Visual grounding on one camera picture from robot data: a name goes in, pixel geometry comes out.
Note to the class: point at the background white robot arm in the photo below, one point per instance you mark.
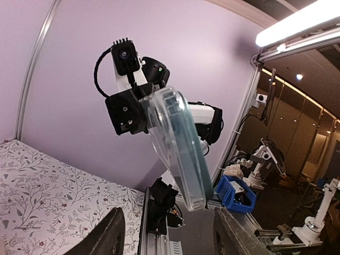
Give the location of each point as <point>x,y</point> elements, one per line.
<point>309,233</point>

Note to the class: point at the aluminium frame post back right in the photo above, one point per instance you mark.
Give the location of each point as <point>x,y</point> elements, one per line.
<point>31,66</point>

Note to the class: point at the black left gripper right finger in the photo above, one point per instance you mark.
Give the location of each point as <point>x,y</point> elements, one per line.
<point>232,235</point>

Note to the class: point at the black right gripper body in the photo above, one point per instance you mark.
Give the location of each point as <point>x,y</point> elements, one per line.
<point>124,109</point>

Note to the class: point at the blue phone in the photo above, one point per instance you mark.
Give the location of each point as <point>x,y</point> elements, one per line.
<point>175,139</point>

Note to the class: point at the ceiling light bar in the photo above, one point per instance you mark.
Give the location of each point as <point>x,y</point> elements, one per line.
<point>311,16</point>

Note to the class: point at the floral patterned table mat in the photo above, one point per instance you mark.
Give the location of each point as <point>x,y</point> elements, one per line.
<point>48,206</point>

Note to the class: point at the front aluminium rail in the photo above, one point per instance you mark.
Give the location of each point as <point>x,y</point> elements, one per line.
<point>194,237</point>

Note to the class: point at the blue storage bin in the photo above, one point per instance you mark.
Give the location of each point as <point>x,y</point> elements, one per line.
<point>235,195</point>

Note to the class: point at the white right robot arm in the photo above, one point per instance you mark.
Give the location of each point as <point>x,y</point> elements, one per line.
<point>161,204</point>

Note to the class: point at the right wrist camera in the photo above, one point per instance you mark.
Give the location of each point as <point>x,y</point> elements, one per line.
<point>127,65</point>

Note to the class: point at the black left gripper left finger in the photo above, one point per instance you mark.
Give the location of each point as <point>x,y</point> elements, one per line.
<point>106,238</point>

